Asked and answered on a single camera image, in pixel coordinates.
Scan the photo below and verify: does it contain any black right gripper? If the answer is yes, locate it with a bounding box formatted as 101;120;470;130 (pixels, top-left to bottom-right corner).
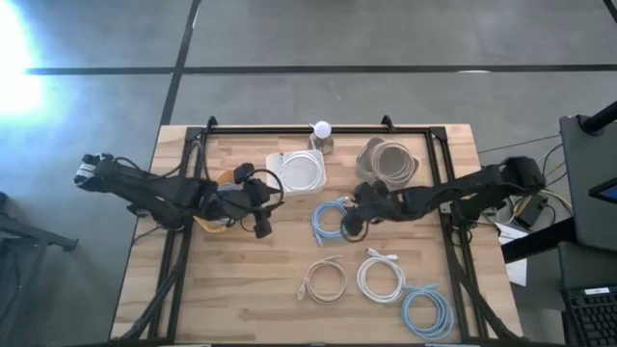
339;180;404;238

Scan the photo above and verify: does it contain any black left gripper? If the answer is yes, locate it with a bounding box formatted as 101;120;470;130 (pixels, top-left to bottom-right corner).
204;162;285;240

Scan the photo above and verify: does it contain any white ethernet cable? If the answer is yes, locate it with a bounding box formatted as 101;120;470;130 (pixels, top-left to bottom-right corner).
356;247;407;305
278;150;324;192

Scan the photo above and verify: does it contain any white plastic bin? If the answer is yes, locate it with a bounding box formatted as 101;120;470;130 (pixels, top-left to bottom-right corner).
264;148;328;198

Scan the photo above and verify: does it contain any grey plastic bin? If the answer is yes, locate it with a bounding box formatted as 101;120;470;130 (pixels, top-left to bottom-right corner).
355;136;420;192

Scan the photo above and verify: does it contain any orange plastic bin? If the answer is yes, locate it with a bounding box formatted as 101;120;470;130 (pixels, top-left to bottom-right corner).
192;168;242;235

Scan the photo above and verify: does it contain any white ball lamp metal base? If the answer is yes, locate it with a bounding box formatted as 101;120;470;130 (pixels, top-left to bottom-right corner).
308;120;335;156

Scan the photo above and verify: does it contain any black power adapter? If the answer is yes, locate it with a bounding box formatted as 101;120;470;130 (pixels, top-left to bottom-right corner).
514;196;549;230

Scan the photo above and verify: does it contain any white paper sheet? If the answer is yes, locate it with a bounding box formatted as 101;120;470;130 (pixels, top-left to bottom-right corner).
496;222;529;288

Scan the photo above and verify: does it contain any black desk beam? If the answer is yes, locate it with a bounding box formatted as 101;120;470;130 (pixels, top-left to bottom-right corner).
500;216;577;264

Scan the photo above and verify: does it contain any black metal stand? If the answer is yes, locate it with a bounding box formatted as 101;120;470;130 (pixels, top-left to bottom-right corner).
0;191;79;347

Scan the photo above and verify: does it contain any grey monitor back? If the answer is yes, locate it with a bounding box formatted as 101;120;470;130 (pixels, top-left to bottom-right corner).
558;114;617;252

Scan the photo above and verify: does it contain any small tablet screen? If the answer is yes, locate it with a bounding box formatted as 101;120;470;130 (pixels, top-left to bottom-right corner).
588;176;617;204

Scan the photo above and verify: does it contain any black pole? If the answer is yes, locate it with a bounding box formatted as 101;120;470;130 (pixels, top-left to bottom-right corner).
579;99;617;136

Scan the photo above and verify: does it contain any black laptop with keyboard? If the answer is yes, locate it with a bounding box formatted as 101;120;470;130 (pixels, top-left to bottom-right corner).
557;240;617;347

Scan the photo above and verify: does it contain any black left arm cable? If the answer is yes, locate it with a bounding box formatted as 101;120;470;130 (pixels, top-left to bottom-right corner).
248;167;286;206

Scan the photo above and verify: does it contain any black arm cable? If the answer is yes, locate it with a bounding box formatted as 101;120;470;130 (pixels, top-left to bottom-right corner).
248;167;286;206
340;216;371;244

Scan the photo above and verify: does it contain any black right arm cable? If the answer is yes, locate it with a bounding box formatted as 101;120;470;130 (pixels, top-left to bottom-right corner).
340;216;371;244

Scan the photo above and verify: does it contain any black metal table frame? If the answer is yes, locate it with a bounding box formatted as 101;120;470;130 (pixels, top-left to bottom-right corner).
118;115;520;346

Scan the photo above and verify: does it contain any yellow cable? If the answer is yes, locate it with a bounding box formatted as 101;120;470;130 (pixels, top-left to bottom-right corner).
513;188;575;216

